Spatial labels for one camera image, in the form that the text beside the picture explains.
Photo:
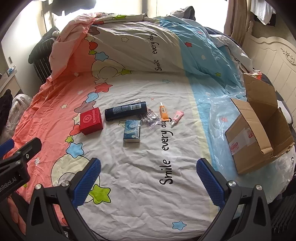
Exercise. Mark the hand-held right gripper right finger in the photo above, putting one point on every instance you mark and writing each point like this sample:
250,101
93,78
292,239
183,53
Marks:
210,183

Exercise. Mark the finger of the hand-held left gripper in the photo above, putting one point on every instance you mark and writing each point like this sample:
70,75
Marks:
27,149
6,148

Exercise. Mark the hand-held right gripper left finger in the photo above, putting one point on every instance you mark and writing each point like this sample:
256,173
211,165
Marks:
89,183

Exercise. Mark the red square box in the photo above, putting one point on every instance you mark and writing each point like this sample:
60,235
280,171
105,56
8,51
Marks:
91,120

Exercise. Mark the brown cardboard box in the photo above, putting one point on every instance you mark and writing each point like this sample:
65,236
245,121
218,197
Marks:
245,129

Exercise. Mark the blue swirl print tissue pack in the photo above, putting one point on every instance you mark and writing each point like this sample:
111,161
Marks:
132,131

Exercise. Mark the dark blue spray can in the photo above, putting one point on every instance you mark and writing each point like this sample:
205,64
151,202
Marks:
124,110

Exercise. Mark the bag of wooden chopsticks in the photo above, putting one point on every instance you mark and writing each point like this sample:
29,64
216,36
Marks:
151,119

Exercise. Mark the crumpled clear plastic bag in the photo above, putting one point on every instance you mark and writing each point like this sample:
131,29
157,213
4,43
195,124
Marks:
20,104

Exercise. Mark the star print bedsheet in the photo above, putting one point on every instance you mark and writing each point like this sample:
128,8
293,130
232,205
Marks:
138,166

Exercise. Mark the white cabinet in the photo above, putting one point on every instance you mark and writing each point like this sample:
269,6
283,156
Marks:
8,83

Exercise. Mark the pink tube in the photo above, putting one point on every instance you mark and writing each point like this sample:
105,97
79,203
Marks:
177,117

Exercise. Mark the black slatted rack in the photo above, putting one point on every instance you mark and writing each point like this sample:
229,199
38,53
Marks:
284,213

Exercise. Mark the orange glue tube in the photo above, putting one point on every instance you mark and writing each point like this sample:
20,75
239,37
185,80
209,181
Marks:
163,114

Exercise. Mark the black striped cloth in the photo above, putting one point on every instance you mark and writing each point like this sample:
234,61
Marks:
45,44

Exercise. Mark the cream carved headboard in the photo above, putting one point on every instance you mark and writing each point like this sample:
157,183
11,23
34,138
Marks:
270,58

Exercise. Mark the hanging dark cloth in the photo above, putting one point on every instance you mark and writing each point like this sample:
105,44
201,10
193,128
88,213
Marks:
64,5

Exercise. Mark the dark blue blanket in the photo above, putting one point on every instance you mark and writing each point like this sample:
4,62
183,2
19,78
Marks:
217,33

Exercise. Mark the star print duvet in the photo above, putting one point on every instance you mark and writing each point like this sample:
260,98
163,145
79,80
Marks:
138,41

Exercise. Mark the beige curtain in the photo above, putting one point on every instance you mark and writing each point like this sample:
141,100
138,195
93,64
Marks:
235,23

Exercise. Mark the grey pillow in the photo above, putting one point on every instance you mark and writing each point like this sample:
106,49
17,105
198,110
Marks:
189,12

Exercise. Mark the hanging white clothes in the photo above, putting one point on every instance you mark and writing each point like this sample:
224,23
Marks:
261,11

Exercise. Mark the white wall socket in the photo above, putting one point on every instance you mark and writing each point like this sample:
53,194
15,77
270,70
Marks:
10,59

